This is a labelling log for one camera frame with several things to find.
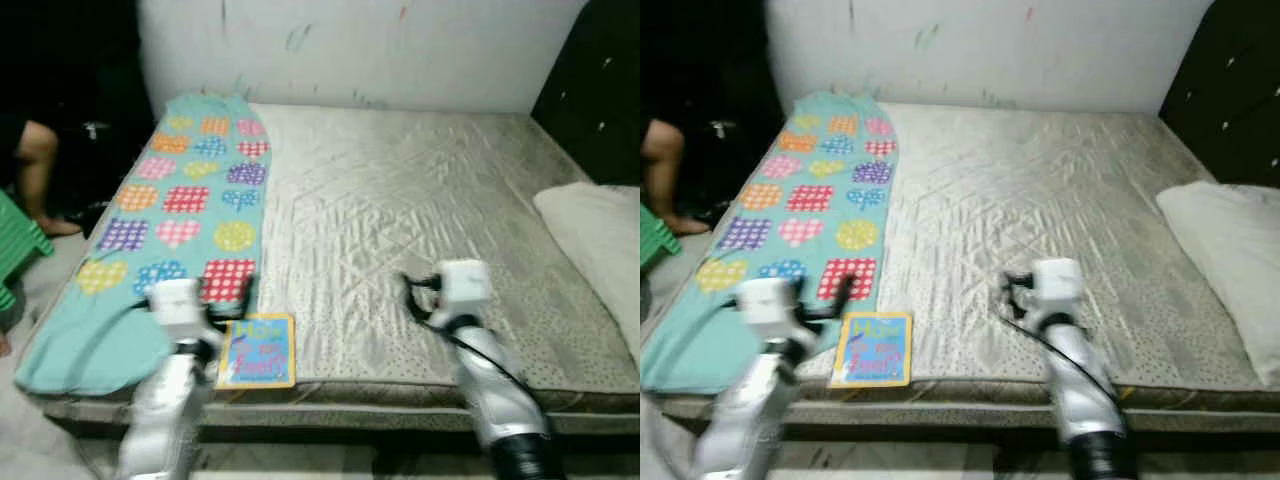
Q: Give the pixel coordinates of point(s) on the yellow-edged blue children's book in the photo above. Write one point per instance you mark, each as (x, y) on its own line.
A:
(872, 350)
(258, 352)

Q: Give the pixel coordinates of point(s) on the white printed pillow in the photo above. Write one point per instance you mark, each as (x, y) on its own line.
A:
(600, 240)
(1235, 260)

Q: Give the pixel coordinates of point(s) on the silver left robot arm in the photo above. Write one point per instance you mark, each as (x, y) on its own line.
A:
(745, 410)
(165, 410)

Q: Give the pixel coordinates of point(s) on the grey quilted mattress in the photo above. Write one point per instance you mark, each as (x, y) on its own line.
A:
(1020, 200)
(400, 200)

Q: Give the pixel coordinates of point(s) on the teal blanket with colourful patches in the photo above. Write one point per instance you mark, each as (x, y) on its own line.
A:
(720, 300)
(90, 340)

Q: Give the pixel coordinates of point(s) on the green plastic stool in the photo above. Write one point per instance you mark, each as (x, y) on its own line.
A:
(652, 240)
(18, 245)

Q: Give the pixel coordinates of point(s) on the black bag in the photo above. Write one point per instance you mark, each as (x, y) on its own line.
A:
(96, 140)
(722, 140)

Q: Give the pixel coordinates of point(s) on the person's bare leg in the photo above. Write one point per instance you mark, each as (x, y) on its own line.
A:
(35, 170)
(662, 165)

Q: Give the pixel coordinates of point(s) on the black tufted headboard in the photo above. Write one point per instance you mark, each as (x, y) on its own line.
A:
(1230, 90)
(595, 100)

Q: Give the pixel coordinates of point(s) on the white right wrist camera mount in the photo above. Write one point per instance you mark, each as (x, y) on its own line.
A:
(1057, 283)
(462, 285)

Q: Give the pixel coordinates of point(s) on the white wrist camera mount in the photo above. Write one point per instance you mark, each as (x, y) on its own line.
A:
(462, 285)
(765, 305)
(178, 305)
(1057, 283)

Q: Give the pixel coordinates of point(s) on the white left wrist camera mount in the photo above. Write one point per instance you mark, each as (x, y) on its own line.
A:
(765, 305)
(178, 305)

